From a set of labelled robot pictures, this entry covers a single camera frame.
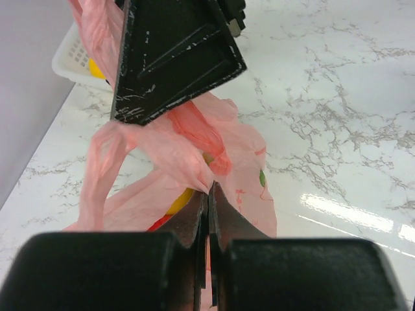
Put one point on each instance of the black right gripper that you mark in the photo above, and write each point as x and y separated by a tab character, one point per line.
172	52

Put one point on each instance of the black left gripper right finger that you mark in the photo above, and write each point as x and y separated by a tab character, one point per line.
251	271

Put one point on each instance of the red fake fruit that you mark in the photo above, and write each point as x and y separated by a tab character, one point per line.
156	225

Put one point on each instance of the white plastic basket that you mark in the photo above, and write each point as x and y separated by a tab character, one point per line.
71	61

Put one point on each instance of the pink plastic bag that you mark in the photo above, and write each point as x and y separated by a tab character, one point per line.
134	173

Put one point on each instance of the yellow fake fruit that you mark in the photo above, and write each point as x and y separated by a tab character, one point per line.
180	202

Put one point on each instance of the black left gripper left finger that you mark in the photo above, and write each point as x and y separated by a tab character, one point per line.
159	270

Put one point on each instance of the yellow fake apple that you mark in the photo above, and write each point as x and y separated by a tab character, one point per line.
94	69

